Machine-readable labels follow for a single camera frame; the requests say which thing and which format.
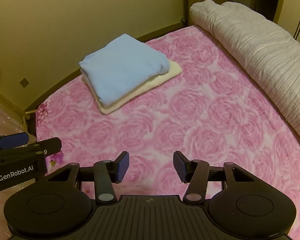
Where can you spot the white ribbed quilt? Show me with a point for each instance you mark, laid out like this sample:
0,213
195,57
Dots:
252,50

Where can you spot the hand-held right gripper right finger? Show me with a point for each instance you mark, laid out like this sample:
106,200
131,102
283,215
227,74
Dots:
179,166

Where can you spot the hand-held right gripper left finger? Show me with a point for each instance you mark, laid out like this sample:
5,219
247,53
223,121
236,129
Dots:
123,167

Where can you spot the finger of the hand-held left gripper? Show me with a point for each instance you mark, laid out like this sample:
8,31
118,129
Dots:
50,146
12,140

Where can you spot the cream folded cloth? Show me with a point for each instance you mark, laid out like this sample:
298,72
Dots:
165,76

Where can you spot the dark door frame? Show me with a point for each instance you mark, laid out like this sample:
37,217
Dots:
185,0

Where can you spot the light blue sweater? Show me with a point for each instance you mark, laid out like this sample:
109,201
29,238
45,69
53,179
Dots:
122,62

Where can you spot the dark square wall plate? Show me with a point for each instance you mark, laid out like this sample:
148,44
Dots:
24,82

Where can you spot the pink floral blanket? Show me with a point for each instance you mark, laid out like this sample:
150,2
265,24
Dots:
190,120

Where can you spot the pink curtain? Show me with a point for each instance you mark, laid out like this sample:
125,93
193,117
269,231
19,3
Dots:
5,115

